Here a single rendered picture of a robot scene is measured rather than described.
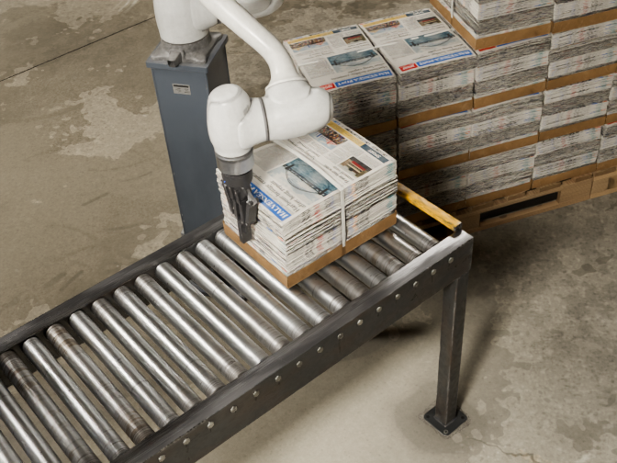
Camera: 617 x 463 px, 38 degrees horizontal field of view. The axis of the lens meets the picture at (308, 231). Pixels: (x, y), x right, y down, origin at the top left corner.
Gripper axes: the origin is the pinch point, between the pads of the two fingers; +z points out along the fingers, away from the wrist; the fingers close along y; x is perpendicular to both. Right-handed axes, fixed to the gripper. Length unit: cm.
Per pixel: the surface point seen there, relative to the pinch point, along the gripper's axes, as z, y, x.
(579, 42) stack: 15, 12, -156
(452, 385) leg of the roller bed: 73, -32, -47
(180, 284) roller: 13.2, 7.4, 17.1
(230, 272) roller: 13.4, 2.1, 4.7
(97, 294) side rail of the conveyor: 13.2, 19.1, 35.0
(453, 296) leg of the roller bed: 33, -31, -45
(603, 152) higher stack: 69, 5, -174
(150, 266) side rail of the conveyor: 13.1, 18.4, 19.4
